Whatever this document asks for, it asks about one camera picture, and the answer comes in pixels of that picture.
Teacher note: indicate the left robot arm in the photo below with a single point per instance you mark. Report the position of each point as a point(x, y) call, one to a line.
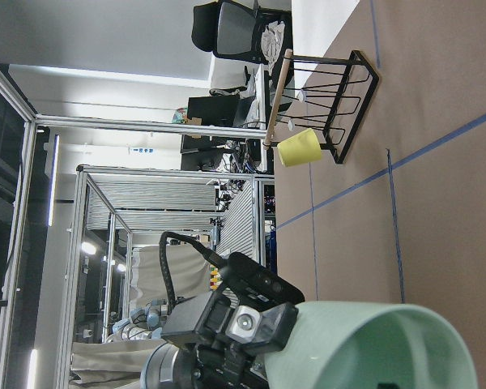
point(158, 370)

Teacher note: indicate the black wire cup rack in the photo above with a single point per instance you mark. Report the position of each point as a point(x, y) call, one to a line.
point(329, 95)

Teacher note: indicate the black office chair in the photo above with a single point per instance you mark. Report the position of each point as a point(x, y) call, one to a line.
point(233, 31)

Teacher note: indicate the green cup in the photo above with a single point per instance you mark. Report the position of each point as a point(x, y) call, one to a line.
point(337, 344)

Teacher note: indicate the yellow cup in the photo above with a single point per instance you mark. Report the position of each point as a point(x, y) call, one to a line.
point(299, 149)

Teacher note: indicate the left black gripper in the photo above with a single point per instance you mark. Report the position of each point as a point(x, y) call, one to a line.
point(219, 338)

